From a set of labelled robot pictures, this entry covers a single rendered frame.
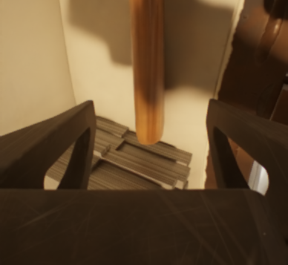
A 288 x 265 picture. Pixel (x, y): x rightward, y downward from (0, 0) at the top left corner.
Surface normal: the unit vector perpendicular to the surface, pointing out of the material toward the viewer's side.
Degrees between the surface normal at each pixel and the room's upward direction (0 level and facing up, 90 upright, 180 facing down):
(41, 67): 90
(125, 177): 90
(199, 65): 0
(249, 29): 0
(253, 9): 0
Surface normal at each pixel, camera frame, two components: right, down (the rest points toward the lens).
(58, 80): 0.88, 0.29
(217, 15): -0.47, 0.53
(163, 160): 0.02, -0.79
